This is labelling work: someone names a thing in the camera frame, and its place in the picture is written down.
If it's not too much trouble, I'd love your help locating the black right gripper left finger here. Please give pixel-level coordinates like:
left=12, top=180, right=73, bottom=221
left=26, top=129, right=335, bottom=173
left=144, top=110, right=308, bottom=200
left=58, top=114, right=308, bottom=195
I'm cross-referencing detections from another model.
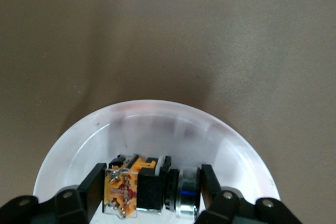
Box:
left=0, top=163, right=107, bottom=224

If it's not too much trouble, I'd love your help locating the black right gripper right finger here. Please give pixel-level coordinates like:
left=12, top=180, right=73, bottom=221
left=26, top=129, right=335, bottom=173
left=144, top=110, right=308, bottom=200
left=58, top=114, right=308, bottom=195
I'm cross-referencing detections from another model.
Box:
left=195, top=164, right=302, bottom=224

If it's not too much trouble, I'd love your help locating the orange push-button switch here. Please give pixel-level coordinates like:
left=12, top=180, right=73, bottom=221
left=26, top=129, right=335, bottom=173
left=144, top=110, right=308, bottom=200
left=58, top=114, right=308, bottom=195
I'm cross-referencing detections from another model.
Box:
left=101, top=153, right=202, bottom=221

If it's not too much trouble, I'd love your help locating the white round plate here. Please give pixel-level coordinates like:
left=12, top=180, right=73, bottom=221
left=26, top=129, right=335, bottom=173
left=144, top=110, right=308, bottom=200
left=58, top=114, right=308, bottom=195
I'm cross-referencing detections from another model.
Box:
left=33, top=100, right=281, bottom=224

